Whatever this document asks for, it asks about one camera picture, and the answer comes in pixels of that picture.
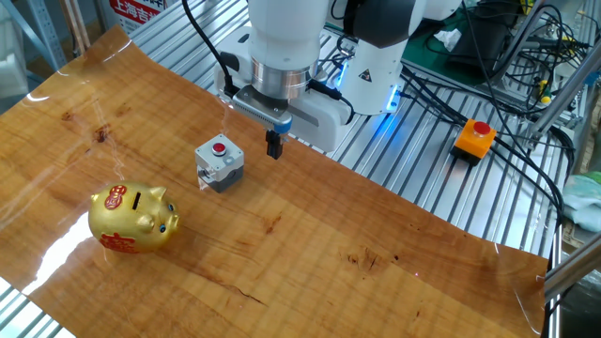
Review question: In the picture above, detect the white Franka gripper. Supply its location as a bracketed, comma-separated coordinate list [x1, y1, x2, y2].
[213, 25, 354, 161]

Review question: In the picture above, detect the grey red push button box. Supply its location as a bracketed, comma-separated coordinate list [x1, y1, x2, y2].
[193, 133, 246, 194]

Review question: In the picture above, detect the gold piggy bank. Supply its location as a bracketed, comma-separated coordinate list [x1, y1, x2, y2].
[87, 180, 181, 255]

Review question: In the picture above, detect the wood grain table mat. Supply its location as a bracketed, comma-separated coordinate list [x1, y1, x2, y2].
[0, 25, 549, 338]

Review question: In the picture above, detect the green mat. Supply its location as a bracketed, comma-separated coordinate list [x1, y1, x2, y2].
[401, 8, 492, 87]

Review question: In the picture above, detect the cardboard box with red print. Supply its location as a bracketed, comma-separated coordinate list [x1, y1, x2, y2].
[107, 0, 169, 35]

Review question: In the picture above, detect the orange emergency stop button box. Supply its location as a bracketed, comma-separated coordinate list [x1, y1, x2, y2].
[449, 118, 498, 167]

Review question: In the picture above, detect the crumpled white paper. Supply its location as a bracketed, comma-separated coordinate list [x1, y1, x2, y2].
[432, 27, 464, 54]

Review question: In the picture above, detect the thin brown stick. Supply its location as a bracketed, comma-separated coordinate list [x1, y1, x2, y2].
[69, 0, 92, 51]
[58, 0, 86, 56]

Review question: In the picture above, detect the black bag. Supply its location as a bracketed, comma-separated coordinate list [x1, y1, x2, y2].
[444, 0, 514, 80]

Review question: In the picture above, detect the white plastic container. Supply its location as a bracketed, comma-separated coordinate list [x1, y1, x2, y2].
[0, 4, 30, 99]

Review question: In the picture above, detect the teal cloth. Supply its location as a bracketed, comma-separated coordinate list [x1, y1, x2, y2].
[562, 171, 601, 234]

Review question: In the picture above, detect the dark plastic bag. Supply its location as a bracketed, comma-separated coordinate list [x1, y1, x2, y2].
[558, 269, 601, 338]

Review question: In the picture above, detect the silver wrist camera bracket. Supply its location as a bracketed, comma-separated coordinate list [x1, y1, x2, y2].
[231, 84, 293, 136]

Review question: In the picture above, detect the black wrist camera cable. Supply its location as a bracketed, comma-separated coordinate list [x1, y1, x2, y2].
[180, 0, 239, 99]

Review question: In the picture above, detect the black gripper plug cable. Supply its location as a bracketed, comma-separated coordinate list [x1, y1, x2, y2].
[307, 78, 357, 125]

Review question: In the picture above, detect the thick black arm cable bundle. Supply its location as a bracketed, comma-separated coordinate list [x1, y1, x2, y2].
[398, 65, 470, 127]

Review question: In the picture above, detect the black emergency stop cable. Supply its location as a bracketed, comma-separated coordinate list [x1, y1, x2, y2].
[487, 133, 565, 338]

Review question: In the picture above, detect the blue grey steel shelf frame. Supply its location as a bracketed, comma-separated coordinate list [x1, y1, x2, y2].
[0, 0, 68, 72]

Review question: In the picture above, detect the thin grey metal post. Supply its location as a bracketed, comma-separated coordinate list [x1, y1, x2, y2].
[492, 0, 548, 81]

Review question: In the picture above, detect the tangled black cable bundle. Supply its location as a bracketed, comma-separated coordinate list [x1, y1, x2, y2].
[464, 0, 593, 118]

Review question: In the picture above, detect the thick aluminium frame post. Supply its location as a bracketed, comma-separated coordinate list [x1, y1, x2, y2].
[529, 46, 601, 138]
[544, 238, 601, 300]

